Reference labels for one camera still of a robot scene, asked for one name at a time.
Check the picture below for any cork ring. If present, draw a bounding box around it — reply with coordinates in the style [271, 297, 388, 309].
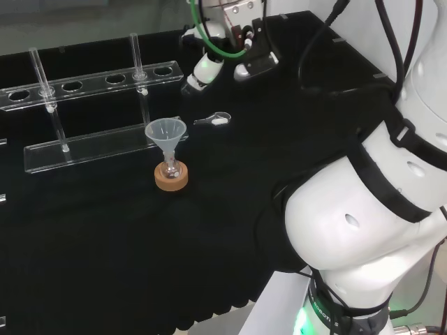
[154, 161, 190, 193]

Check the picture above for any long black arm cable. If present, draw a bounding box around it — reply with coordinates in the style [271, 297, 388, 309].
[298, 0, 397, 99]

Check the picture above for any clear acrylic funnel stand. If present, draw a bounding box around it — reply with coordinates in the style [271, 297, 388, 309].
[0, 32, 184, 176]

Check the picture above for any black base connector cable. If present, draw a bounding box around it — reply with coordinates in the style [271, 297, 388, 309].
[388, 205, 447, 319]

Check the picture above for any black bench cloth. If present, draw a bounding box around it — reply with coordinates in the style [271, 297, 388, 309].
[0, 10, 399, 331]

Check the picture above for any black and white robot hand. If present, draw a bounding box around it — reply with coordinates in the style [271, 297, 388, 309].
[179, 0, 282, 96]

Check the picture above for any green cable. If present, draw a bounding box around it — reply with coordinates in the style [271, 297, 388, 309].
[188, 0, 249, 61]

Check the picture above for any translucent plastic funnel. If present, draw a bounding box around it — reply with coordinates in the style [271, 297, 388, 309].
[144, 118, 189, 162]

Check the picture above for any small round-bottom glass flask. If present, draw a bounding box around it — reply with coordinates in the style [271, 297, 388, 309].
[161, 153, 182, 180]

